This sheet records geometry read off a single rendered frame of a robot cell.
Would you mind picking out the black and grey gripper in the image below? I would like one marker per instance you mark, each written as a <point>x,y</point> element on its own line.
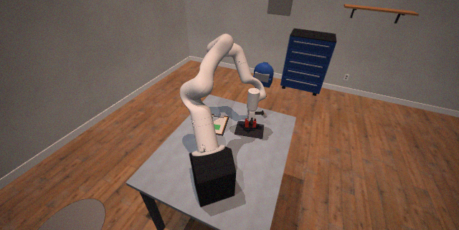
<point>250,117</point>

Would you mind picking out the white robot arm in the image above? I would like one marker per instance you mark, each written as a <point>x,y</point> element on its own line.
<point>192,91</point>

